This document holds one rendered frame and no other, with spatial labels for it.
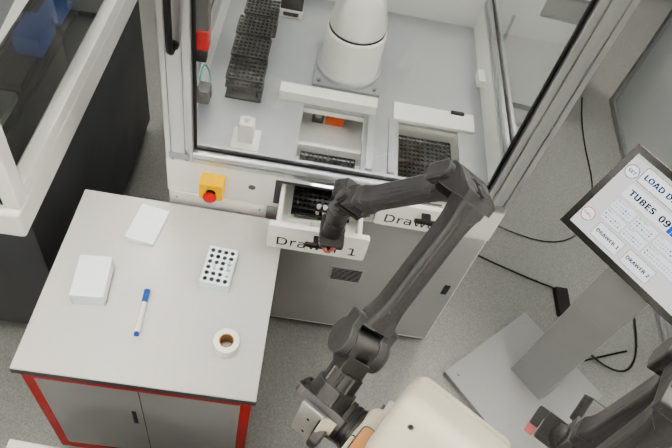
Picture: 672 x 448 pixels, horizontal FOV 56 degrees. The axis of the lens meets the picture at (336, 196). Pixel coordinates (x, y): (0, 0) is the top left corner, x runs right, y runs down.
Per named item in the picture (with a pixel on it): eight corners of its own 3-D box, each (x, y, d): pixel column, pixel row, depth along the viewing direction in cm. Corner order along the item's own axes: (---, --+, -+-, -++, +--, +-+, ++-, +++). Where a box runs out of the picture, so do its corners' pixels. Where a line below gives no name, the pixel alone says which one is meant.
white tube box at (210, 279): (227, 293, 179) (228, 287, 176) (198, 287, 179) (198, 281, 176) (237, 257, 187) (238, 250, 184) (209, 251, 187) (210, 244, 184)
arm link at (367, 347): (335, 376, 118) (356, 388, 121) (366, 332, 118) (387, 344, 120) (320, 353, 127) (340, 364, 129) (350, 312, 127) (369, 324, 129)
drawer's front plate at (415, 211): (463, 237, 198) (474, 217, 189) (373, 223, 196) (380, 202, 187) (463, 233, 199) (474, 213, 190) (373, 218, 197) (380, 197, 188)
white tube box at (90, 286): (105, 306, 171) (102, 297, 167) (71, 304, 170) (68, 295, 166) (114, 266, 179) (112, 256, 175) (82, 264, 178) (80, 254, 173)
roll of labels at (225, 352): (216, 332, 172) (216, 325, 168) (241, 337, 172) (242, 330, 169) (209, 356, 167) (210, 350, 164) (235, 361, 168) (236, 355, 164)
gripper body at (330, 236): (344, 221, 175) (349, 205, 170) (342, 251, 169) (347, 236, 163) (321, 217, 175) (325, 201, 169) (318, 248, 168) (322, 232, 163)
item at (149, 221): (153, 247, 184) (152, 244, 183) (124, 239, 185) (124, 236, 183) (169, 214, 192) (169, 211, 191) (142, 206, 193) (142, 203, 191)
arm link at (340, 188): (345, 194, 155) (371, 212, 159) (353, 160, 163) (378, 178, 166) (316, 213, 163) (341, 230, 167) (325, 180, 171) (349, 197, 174)
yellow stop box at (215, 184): (222, 203, 188) (222, 188, 183) (198, 199, 188) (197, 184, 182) (225, 190, 192) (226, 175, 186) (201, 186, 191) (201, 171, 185)
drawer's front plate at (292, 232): (362, 261, 187) (370, 240, 178) (265, 245, 184) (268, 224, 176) (363, 256, 188) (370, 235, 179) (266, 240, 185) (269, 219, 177)
